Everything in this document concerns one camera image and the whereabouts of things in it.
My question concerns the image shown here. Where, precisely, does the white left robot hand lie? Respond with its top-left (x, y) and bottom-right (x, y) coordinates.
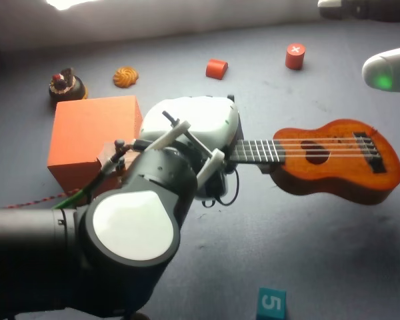
top-left (139, 95), bottom-right (245, 174)

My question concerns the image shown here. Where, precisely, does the small brown ukulele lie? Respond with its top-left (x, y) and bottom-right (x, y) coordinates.
top-left (97, 118), bottom-right (400, 206)

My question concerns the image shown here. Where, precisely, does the red half-cylinder block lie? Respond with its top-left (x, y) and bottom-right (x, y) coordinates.
top-left (205, 59), bottom-right (229, 80)

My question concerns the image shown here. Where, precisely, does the toy swirl cookie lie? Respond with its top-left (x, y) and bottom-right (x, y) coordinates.
top-left (112, 66), bottom-right (139, 89)

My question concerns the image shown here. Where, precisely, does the large orange box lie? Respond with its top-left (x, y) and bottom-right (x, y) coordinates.
top-left (47, 95), bottom-right (143, 201)

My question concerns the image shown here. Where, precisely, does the red cylinder with white cross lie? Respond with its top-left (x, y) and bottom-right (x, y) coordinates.
top-left (285, 43), bottom-right (307, 71)

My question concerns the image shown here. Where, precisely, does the toy chocolate cake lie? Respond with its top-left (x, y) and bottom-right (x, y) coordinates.
top-left (48, 67), bottom-right (89, 101)

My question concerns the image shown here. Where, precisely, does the grey table cloth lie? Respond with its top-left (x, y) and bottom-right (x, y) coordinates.
top-left (0, 0), bottom-right (400, 320)

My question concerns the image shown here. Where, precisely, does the teal block with number five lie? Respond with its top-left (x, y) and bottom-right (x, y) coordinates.
top-left (255, 287), bottom-right (287, 319)

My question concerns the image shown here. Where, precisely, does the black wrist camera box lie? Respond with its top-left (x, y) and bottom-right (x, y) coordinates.
top-left (197, 163), bottom-right (228, 201)

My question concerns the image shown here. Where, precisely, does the green braided cable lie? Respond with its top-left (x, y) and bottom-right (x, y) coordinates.
top-left (51, 159), bottom-right (121, 211)

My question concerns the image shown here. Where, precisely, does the red and black braided cable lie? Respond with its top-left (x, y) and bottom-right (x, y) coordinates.
top-left (6, 188), bottom-right (81, 209)

